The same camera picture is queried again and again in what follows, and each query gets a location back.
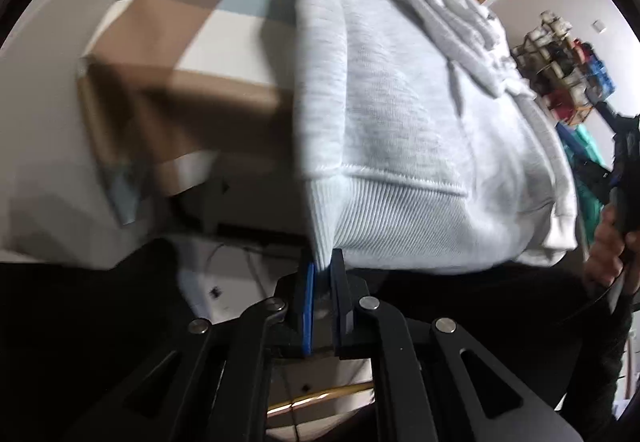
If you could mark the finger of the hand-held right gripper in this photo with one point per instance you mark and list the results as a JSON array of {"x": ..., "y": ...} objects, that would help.
[{"x": 612, "y": 119}]

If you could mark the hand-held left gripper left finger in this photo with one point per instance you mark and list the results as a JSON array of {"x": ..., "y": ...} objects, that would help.
[{"x": 309, "y": 307}]

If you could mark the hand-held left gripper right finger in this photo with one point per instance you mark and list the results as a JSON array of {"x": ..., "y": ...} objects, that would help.
[{"x": 345, "y": 317}]

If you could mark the light grey sweatshirt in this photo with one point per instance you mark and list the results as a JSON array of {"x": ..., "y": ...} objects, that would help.
[{"x": 400, "y": 112}]

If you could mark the person's right hand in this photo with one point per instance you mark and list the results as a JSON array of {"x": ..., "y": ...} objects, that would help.
[{"x": 602, "y": 254}]

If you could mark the teal garment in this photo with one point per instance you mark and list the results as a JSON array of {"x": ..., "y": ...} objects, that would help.
[{"x": 582, "y": 140}]

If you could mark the wooden shoe rack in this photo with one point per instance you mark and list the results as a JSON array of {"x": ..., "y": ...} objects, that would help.
[{"x": 560, "y": 67}]

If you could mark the white dotted floor mat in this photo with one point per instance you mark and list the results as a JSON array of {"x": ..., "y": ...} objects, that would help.
[{"x": 235, "y": 282}]

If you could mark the brass metal tube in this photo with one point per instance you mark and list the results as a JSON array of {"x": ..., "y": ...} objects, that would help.
[{"x": 320, "y": 396}]

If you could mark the person's black clothing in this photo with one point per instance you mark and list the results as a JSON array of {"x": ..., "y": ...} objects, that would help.
[{"x": 75, "y": 322}]

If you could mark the brown checkered blanket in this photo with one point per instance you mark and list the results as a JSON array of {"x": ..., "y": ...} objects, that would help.
[{"x": 165, "y": 22}]

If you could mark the white wall switch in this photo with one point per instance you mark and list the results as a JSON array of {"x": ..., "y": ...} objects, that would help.
[{"x": 598, "y": 25}]

